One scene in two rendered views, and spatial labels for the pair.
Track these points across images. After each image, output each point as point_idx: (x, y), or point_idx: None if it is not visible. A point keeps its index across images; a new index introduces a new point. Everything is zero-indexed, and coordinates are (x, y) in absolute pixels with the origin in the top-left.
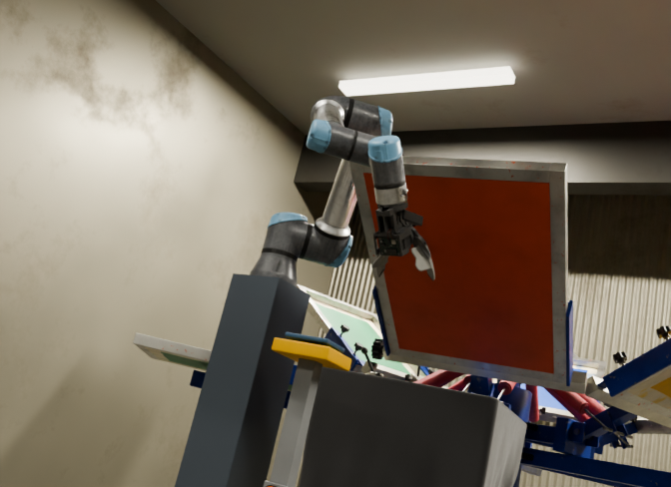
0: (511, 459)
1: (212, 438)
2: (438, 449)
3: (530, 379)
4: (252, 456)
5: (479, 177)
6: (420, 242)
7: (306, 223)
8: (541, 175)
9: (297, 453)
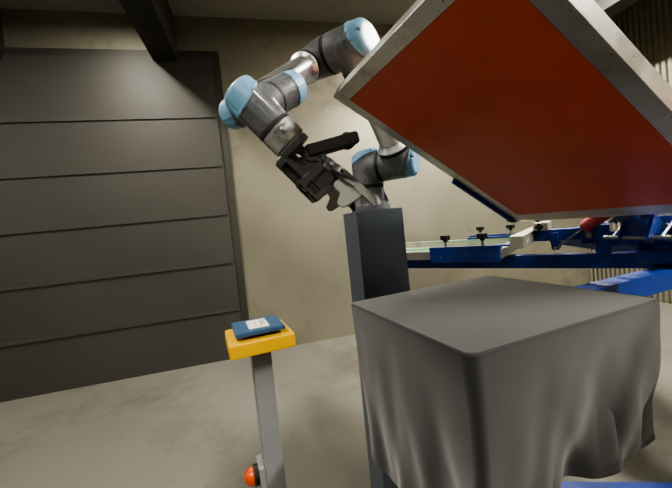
0: (613, 372)
1: None
2: (434, 409)
3: None
4: None
5: (416, 31)
6: (336, 171)
7: (374, 152)
8: None
9: (267, 434)
